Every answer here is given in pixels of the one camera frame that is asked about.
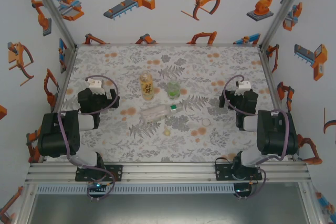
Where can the white bottle cap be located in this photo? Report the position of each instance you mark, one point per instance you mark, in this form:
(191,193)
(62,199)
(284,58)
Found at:
(206,122)

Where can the yellow tea bottle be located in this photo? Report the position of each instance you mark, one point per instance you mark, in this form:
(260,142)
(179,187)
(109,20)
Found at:
(147,87)

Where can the tall clear bottle green-white label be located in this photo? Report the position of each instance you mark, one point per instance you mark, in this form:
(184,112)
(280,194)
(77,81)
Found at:
(155,112)

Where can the pale yellow bottle cap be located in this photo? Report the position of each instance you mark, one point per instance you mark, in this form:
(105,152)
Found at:
(167,132)

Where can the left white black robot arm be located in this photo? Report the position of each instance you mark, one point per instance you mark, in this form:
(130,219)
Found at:
(57,134)

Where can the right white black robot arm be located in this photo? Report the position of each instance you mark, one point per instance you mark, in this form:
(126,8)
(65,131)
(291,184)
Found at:
(275,134)

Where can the small clear green bottle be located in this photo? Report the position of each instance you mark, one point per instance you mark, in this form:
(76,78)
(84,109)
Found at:
(173,90)

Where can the floral grey orange tablecloth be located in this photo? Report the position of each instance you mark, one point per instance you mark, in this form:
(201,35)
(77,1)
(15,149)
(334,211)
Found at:
(131,64)

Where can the small circuit board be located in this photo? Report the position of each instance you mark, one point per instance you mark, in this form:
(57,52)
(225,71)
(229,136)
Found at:
(95,185)
(241,190)

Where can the grey metal panel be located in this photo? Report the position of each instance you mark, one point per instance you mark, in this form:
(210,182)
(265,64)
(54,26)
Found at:
(168,208)

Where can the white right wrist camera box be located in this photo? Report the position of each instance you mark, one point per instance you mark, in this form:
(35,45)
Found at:
(242,87)

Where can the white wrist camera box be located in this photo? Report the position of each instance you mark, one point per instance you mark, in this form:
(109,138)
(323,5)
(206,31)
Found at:
(95,85)
(242,87)

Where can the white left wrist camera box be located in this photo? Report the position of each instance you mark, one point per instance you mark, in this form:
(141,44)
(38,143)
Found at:
(95,85)

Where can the aluminium side rail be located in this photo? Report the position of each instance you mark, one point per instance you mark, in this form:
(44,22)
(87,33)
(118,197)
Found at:
(68,61)
(271,82)

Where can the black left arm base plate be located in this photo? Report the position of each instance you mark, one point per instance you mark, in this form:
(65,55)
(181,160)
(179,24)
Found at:
(116,172)

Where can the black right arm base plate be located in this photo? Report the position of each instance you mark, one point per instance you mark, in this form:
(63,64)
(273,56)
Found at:
(221,172)

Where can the long aluminium frame rail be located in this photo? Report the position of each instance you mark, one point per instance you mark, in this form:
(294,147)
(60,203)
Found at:
(168,171)

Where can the aluminium corner post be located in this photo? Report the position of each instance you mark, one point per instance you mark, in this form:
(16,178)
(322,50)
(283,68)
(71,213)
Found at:
(286,6)
(52,9)

